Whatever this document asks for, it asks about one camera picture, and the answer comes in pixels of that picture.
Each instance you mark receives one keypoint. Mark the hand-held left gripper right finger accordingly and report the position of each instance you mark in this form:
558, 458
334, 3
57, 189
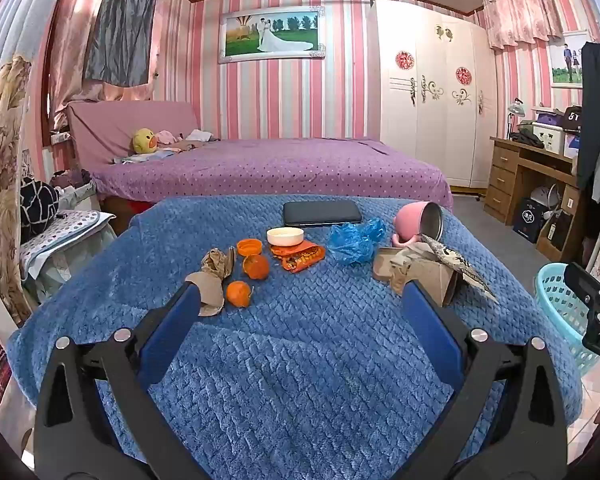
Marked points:
430, 330

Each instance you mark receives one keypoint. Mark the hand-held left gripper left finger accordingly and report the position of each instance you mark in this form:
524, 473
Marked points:
172, 330

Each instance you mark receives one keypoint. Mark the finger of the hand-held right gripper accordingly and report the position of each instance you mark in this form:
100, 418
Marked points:
587, 285

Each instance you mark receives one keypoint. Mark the cyan plastic basket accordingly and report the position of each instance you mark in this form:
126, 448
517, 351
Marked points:
560, 305

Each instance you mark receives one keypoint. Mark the curled brown cardboard piece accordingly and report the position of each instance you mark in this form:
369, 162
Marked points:
210, 295

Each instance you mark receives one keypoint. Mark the beige paper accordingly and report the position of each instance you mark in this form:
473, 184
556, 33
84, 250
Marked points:
405, 265

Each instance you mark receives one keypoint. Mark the black and white patterned paper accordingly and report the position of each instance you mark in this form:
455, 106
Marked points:
455, 260

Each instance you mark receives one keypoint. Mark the orange peel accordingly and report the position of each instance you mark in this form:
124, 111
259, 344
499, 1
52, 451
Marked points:
238, 294
256, 267

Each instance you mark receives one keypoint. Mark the brown paper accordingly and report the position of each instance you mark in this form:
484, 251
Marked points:
219, 262

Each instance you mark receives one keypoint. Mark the orange plastic lid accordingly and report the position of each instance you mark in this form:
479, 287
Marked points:
249, 247

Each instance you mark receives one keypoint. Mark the blue plastic bag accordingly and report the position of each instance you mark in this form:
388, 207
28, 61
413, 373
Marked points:
355, 242

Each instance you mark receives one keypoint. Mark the orange snack packet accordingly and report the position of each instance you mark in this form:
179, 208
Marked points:
300, 257

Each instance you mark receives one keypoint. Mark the white shallow bowl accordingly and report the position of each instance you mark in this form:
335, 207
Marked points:
285, 236

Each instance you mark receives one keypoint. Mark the black cardboard box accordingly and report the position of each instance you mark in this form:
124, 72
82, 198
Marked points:
527, 220

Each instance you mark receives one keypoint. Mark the white fan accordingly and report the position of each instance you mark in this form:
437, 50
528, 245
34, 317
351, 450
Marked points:
545, 199

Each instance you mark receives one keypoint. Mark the pink cup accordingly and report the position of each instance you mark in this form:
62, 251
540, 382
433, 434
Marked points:
410, 220

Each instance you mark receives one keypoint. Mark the blue fleece blanket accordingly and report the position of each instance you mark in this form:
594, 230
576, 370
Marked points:
305, 360

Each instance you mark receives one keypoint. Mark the polka dot cushion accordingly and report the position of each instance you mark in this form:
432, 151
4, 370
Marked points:
65, 232

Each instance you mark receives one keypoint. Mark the wooden desk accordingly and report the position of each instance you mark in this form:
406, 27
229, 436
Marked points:
505, 160

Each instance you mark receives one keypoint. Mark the white storage box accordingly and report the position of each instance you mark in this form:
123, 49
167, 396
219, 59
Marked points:
549, 139

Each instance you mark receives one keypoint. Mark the dark clothes pile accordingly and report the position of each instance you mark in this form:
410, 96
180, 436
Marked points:
526, 139

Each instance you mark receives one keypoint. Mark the black phone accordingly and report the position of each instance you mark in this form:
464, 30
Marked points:
322, 213

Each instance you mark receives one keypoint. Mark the black cap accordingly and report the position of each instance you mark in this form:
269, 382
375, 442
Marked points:
573, 119

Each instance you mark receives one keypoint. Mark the purple bag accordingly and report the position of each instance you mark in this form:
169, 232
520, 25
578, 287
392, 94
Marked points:
550, 119

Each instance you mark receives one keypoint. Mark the black hanging garment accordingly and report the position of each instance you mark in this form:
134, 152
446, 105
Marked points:
597, 110

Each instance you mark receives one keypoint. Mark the black and white patterned bag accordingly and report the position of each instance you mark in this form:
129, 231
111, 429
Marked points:
39, 207

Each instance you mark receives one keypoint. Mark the desk lamp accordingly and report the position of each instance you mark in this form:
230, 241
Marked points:
516, 109

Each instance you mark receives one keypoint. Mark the yellow duck plush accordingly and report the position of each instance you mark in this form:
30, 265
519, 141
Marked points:
144, 141

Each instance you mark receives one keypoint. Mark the purple dotted bed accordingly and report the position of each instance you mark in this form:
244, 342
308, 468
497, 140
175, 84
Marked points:
280, 170

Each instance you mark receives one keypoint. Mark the pink plush toy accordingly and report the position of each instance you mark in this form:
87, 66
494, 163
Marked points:
166, 137

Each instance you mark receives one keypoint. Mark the white cloth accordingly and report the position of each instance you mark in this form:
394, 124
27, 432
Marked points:
199, 135

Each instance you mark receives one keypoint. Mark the white wardrobe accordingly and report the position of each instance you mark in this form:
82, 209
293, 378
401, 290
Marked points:
430, 125

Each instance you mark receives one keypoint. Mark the pink covered headboard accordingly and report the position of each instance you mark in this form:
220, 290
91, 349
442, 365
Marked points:
110, 125

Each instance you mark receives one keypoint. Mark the white power strip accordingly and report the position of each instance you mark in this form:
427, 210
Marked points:
61, 137

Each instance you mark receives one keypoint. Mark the small couple photo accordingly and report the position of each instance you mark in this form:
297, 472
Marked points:
567, 62

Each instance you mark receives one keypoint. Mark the blue floral curtain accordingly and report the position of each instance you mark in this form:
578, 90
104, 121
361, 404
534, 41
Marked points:
0, 160

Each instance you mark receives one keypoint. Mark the pink floral valance curtain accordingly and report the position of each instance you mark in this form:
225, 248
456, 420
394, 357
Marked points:
522, 15

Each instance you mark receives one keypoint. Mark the pink window curtain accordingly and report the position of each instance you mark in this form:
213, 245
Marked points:
72, 50

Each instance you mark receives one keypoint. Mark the grey window curtain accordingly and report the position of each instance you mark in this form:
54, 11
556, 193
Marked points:
122, 25

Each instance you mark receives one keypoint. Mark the framed wedding photo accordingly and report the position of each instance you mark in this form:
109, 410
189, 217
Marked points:
272, 35

